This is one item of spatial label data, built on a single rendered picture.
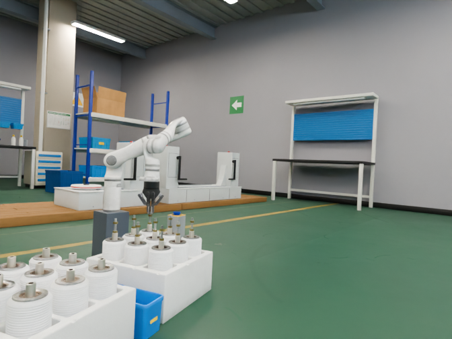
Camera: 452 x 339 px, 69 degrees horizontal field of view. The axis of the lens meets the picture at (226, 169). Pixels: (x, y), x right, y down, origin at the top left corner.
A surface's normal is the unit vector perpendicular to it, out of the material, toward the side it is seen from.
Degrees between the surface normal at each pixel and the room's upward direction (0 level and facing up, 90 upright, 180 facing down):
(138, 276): 90
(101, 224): 90
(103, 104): 90
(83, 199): 90
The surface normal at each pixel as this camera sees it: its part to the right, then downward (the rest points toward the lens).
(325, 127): -0.63, -0.02
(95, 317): 0.93, 0.05
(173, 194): 0.77, 0.04
